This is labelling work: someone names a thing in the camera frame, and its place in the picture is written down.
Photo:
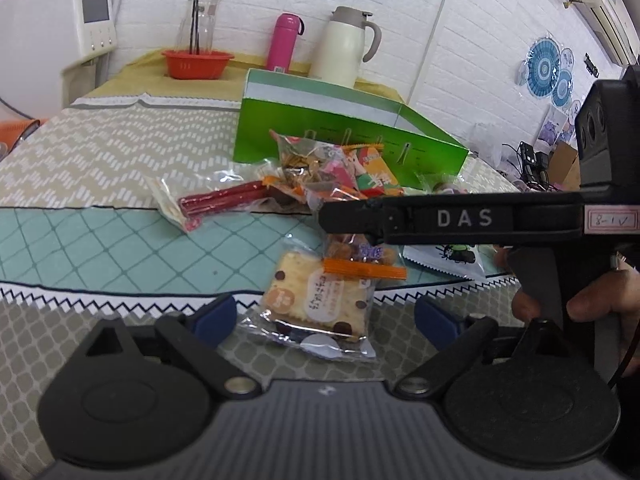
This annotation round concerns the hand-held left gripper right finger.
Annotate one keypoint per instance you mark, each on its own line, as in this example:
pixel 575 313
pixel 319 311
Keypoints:
pixel 434 317

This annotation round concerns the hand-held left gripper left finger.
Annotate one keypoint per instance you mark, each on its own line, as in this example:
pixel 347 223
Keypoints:
pixel 216 316

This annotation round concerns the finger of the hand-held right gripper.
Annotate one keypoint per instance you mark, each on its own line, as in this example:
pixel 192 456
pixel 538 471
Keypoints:
pixel 450 217

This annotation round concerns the white printed snack packet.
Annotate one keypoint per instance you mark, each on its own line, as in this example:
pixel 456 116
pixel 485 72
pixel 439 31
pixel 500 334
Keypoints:
pixel 450 260

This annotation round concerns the orange nut packet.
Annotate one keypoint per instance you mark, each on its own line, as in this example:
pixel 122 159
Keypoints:
pixel 365 267

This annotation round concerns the yellow cake packet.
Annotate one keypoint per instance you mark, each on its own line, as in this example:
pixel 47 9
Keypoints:
pixel 300 295

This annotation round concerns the orange apple print packet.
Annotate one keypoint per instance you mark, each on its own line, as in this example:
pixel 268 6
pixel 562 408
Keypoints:
pixel 375 170

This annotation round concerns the red sausage stick packet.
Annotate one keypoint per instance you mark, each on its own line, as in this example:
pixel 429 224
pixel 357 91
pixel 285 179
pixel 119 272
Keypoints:
pixel 220 197

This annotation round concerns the pink bean snack packet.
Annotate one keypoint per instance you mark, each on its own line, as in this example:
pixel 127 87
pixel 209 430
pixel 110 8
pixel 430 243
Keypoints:
pixel 295 160

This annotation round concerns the green cardboard box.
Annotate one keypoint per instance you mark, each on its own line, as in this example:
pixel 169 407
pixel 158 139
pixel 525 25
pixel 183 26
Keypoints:
pixel 260 130

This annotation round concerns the person's right hand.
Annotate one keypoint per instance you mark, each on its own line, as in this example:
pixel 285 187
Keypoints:
pixel 600 300

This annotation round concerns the clear wrapped snack packet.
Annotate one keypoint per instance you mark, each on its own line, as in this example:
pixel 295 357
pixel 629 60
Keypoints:
pixel 440 184

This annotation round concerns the brown cardboard box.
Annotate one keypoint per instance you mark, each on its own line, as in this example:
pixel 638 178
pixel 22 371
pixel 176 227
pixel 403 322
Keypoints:
pixel 564 165

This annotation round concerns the purple picture card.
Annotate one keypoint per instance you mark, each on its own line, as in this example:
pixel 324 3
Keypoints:
pixel 555 127

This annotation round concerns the medium blue paper fan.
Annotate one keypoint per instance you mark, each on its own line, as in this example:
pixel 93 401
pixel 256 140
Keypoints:
pixel 562 87

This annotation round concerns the black power adapter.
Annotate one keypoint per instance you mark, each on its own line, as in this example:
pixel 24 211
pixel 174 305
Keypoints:
pixel 531 156

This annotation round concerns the clear plastic bag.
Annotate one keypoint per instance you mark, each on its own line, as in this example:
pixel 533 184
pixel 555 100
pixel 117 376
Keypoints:
pixel 492 147

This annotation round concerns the small blue paper fan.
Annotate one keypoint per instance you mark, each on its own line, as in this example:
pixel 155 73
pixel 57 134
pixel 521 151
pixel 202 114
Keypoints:
pixel 568 58

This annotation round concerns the large blue paper fan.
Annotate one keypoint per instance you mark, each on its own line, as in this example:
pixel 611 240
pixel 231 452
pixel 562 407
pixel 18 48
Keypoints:
pixel 544 66

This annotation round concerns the white air conditioner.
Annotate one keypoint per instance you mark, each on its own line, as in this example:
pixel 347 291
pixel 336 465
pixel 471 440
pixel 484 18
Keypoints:
pixel 610 15

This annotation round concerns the small orange snack packet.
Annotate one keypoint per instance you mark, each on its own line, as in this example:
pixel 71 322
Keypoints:
pixel 282 192

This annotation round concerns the patterned tablecloth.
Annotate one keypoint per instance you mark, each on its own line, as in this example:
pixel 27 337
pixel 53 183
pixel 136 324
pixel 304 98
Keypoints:
pixel 100 160

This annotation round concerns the cream thermos jug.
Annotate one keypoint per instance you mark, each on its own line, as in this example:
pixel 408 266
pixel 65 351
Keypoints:
pixel 340 50

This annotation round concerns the pink thermos bottle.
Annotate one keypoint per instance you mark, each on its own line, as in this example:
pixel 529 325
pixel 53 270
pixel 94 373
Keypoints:
pixel 281 42

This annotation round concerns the red plastic basket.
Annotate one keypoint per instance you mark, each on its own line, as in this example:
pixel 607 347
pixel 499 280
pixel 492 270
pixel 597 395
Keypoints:
pixel 197 66

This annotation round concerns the orange plastic crate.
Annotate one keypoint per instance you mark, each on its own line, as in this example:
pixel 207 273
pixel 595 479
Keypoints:
pixel 17 132

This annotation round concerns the clear glass pitcher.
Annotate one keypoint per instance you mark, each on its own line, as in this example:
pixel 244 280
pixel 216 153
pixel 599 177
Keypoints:
pixel 206 20

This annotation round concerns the black straws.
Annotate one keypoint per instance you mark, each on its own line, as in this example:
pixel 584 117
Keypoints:
pixel 196 15

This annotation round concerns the white water dispenser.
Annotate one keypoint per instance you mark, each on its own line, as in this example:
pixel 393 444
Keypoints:
pixel 50 25

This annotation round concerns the black wall device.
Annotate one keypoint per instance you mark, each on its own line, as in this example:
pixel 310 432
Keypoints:
pixel 591 65

